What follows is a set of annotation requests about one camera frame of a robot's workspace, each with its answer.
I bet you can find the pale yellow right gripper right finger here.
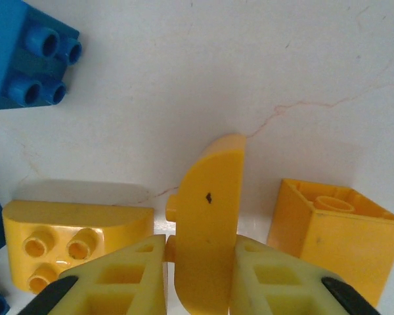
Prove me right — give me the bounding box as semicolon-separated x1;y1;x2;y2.
228;234;382;315

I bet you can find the blue square lego brick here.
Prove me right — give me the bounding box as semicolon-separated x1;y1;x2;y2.
0;0;86;111

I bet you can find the yellow square lego brick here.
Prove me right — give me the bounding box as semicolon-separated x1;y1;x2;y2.
267;178;394;309

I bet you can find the yellow rounded lego brick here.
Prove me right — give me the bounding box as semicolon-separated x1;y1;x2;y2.
1;199;156;295

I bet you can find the pale yellow right gripper left finger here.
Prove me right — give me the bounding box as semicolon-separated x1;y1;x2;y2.
19;234;168;315

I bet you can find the yellow rounded lego with mark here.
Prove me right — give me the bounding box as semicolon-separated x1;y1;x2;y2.
165;133;247;315

